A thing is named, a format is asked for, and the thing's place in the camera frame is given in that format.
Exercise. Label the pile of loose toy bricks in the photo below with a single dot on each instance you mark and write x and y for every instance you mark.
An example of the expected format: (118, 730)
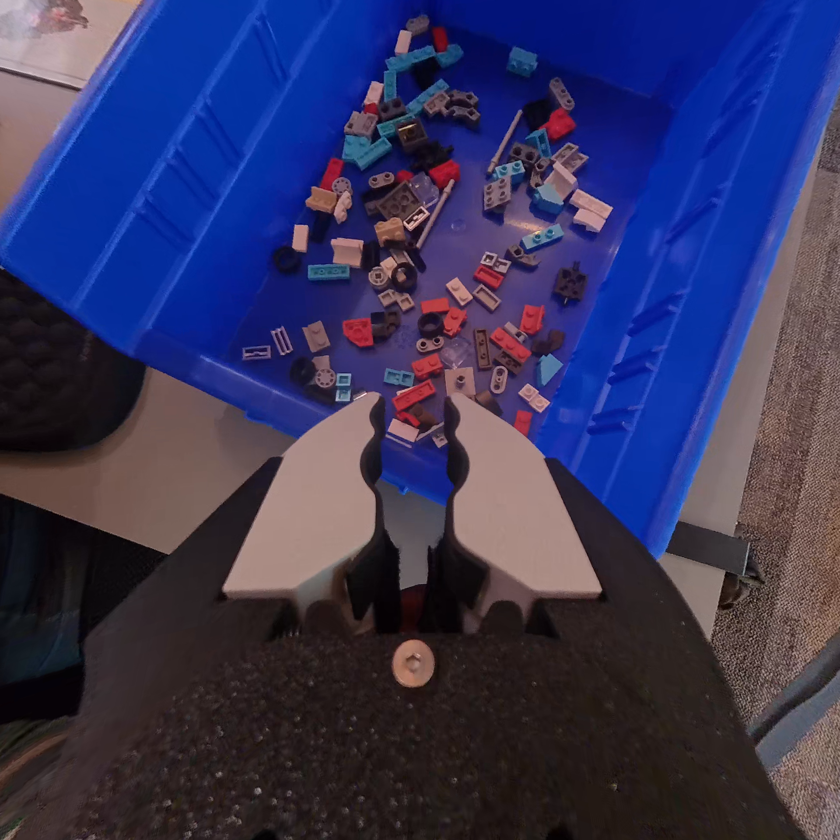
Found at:
(426, 216)

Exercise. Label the open instruction booklet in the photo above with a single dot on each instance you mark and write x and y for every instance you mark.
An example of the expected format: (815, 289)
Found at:
(59, 39)

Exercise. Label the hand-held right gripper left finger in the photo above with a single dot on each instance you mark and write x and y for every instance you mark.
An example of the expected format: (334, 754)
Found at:
(308, 525)

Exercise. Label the blue plastic bin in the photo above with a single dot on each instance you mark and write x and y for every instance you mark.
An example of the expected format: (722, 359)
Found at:
(689, 262)

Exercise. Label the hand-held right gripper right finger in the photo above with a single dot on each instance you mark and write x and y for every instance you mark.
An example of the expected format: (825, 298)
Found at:
(518, 525)

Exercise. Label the black textured wrist pad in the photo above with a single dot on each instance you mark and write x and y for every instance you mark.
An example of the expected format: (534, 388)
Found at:
(59, 367)

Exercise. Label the grey desk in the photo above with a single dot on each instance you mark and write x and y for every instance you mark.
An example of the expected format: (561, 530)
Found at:
(164, 472)

